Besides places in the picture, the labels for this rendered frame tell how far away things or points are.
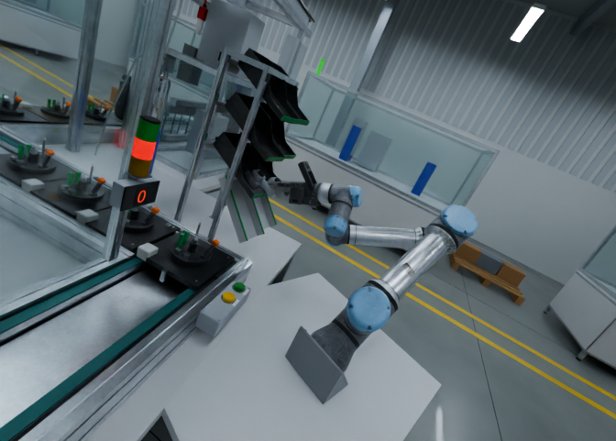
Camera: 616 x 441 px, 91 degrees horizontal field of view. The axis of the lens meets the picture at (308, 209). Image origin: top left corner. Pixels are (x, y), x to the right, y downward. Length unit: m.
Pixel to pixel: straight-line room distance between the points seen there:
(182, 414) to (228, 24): 2.04
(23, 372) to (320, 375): 0.69
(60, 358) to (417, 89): 9.23
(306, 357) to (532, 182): 8.98
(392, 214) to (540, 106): 5.76
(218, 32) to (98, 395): 2.01
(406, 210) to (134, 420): 4.38
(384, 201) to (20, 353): 4.46
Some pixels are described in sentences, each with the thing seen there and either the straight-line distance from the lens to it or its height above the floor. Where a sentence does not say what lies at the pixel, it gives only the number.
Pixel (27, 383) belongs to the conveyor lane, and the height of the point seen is 0.92.
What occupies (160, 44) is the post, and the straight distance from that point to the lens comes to 0.89.
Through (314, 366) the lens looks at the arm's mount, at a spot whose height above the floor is 0.93.
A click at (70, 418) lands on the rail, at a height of 0.96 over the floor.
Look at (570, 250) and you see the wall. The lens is 10.21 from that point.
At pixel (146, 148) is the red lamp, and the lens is 0.89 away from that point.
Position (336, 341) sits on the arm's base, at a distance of 1.01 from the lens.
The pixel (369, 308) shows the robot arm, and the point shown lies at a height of 1.18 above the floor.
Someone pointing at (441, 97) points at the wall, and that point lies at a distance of 9.44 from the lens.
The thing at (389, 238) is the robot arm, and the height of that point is 1.28.
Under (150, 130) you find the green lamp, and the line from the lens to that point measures 0.88.
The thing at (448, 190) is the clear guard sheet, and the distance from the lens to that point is 4.80.
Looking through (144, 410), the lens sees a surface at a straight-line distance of 0.90.
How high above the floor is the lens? 1.62
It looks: 19 degrees down
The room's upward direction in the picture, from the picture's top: 24 degrees clockwise
